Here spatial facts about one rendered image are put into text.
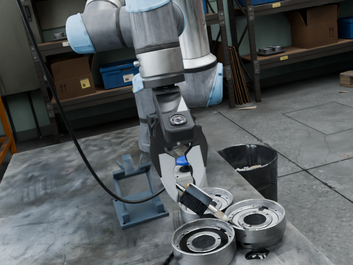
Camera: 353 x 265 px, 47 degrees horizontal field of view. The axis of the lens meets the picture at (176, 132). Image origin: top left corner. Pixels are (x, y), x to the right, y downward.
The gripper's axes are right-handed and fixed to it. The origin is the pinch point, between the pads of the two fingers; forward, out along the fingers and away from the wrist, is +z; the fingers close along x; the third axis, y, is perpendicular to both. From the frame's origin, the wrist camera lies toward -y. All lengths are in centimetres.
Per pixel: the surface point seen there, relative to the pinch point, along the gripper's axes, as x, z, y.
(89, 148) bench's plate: 17, 1, 68
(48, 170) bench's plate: 30, 3, 56
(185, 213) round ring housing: 0.1, 5.6, 5.1
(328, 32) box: -247, -18, 353
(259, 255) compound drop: -8.6, 10.5, -7.3
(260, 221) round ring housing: -12.2, 8.5, 0.2
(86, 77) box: 19, -19, 350
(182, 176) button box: -2.9, 2.7, 19.4
